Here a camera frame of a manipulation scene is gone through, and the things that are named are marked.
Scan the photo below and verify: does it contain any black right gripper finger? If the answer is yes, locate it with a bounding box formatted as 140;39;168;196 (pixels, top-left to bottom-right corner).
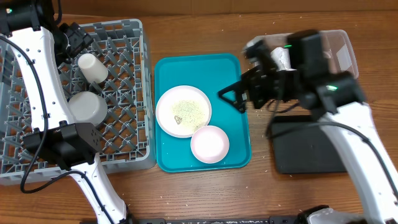
233;92;248;114
218;76;248;101

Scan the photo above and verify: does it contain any white napkin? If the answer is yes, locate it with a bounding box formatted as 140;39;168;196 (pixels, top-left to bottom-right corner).
271;47;292;71

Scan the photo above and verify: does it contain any white paper cup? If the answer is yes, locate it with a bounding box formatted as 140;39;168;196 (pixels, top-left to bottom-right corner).
78;54;108;83

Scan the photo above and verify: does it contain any small white plate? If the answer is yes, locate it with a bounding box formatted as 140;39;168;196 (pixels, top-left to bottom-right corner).
190;126;229;164

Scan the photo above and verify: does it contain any large white plate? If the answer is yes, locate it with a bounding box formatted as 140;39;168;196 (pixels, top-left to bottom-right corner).
155;85;212;138

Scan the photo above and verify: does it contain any grey-green bowl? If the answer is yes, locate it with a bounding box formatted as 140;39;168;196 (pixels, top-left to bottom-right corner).
68;91;108;126

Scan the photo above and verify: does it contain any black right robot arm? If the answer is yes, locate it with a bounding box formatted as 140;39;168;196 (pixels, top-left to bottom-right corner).
218;30;397;223

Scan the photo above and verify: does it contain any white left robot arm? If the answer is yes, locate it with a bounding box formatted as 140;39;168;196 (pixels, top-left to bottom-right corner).
1;0;136;223

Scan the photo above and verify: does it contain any grey dishwasher rack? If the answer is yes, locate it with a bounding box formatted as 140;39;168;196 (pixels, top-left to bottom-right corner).
1;19;155;185

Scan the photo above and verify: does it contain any teal plastic tray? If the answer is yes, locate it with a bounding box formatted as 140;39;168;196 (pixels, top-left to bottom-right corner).
154;54;252;173

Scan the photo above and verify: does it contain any black tray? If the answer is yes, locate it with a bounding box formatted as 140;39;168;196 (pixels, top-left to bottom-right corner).
272;127;346;175

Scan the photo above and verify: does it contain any clear plastic bin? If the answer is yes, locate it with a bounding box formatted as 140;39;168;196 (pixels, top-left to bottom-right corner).
253;30;359;79

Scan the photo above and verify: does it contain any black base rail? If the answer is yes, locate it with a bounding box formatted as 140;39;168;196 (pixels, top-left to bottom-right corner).
136;215;297;224

